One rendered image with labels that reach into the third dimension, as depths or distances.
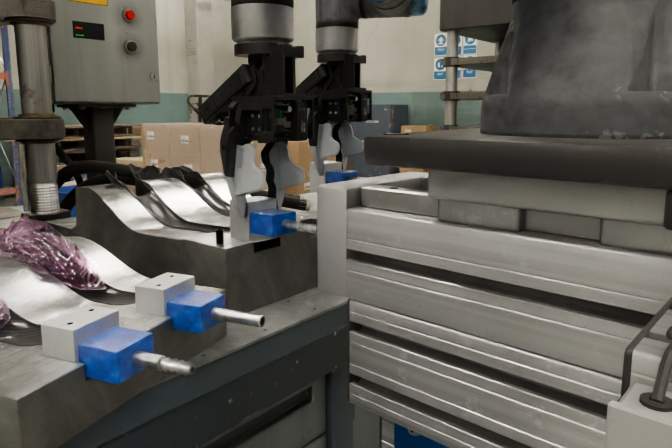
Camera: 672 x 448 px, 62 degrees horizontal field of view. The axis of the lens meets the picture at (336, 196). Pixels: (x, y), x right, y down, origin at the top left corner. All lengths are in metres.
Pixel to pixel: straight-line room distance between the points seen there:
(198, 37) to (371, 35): 2.61
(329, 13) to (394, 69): 7.38
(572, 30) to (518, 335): 0.19
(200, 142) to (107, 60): 3.42
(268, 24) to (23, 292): 0.39
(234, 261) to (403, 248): 0.33
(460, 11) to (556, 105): 4.61
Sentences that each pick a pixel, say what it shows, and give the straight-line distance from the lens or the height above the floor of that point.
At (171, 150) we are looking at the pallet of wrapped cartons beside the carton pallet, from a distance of 5.24.
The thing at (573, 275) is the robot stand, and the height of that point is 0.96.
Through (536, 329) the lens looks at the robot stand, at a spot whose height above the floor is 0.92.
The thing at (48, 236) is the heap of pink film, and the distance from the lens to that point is 0.72.
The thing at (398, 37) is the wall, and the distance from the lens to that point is 8.36.
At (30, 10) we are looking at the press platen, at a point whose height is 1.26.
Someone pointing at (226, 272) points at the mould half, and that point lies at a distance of 0.69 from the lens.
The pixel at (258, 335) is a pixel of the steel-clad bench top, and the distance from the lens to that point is 0.66.
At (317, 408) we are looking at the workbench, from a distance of 0.88.
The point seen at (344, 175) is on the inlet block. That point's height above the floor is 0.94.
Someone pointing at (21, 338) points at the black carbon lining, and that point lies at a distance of 0.59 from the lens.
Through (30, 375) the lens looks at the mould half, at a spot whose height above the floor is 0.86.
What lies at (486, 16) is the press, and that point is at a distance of 4.84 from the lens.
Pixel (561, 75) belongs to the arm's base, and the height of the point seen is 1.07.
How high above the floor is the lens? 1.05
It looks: 9 degrees down
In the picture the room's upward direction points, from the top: straight up
